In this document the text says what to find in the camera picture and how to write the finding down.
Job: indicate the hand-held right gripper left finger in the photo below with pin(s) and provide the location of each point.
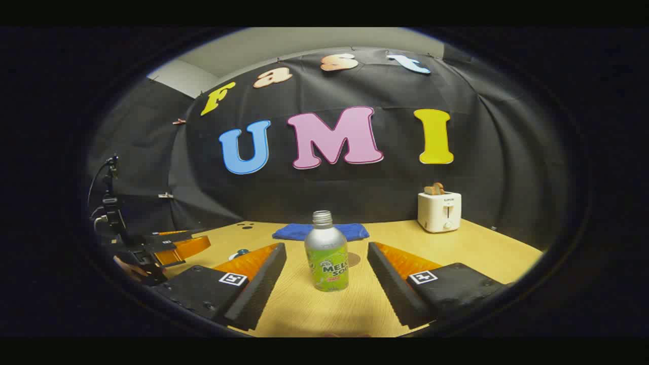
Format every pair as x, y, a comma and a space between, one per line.
263, 284

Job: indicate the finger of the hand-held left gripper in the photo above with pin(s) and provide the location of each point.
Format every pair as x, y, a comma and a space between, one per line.
187, 248
167, 235

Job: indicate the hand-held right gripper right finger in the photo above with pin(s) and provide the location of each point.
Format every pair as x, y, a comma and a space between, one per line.
388, 284

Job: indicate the round brown coaster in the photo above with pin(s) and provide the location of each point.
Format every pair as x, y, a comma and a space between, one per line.
354, 259

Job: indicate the silver green water bottle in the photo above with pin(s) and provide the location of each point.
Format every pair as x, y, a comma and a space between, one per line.
327, 253

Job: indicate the blue towel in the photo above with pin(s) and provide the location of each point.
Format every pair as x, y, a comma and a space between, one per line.
294, 231

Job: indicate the white toaster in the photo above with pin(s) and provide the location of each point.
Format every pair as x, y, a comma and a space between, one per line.
438, 213

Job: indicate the toast slices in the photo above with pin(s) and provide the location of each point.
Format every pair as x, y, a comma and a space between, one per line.
434, 189

